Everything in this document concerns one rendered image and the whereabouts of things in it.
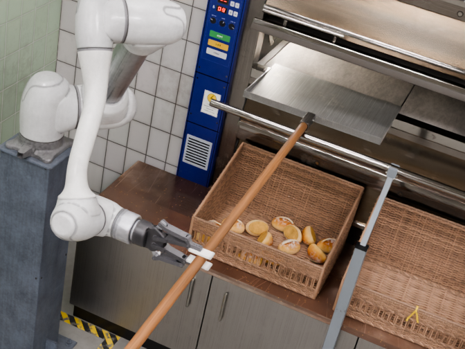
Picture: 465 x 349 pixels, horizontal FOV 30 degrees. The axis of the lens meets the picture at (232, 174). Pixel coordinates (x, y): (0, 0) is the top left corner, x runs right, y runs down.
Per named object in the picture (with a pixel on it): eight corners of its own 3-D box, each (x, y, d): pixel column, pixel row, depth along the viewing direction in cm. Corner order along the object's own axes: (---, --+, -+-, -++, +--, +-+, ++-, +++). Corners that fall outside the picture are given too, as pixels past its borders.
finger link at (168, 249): (151, 242, 243) (150, 246, 244) (185, 262, 242) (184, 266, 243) (158, 235, 247) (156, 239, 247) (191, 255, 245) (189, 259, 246)
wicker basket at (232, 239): (230, 192, 381) (241, 139, 367) (349, 239, 368) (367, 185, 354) (183, 248, 341) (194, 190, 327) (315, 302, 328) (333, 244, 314)
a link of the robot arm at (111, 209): (120, 238, 253) (101, 244, 241) (74, 219, 257) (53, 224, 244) (131, 203, 252) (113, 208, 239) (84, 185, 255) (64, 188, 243)
